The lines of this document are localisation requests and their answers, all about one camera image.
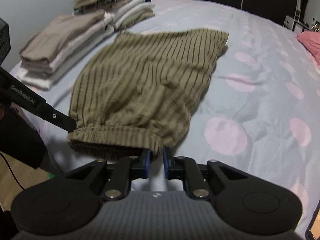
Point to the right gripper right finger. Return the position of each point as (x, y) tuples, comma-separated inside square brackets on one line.
[(191, 174)]

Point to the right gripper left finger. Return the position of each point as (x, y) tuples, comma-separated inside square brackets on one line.
[(126, 170)]

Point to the olive striped shorts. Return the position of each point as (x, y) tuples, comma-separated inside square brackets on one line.
[(140, 91)]

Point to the folded clothes stack near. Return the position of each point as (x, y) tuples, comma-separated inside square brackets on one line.
[(52, 52)]

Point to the folded clothes stack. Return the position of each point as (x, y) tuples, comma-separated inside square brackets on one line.
[(123, 14), (52, 52)]

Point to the folded clothes stack far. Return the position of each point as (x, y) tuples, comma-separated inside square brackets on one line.
[(123, 14)]

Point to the pink pillow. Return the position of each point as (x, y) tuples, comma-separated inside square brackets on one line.
[(311, 41)]

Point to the white bedside table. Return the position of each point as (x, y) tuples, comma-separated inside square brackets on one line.
[(298, 27)]

